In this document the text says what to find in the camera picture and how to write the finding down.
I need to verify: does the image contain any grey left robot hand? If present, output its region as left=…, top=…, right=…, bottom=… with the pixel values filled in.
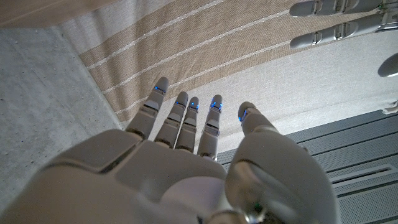
left=289, top=0, right=398, bottom=115

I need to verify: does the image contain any beige striped backdrop cloth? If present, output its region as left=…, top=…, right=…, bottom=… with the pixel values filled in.
left=0, top=0, right=398, bottom=154

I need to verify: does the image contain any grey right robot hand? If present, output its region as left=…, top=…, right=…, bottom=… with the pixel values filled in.
left=0, top=76, right=342, bottom=224

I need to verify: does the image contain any dark grey door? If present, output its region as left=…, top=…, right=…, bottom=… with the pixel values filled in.
left=216, top=108, right=398, bottom=224

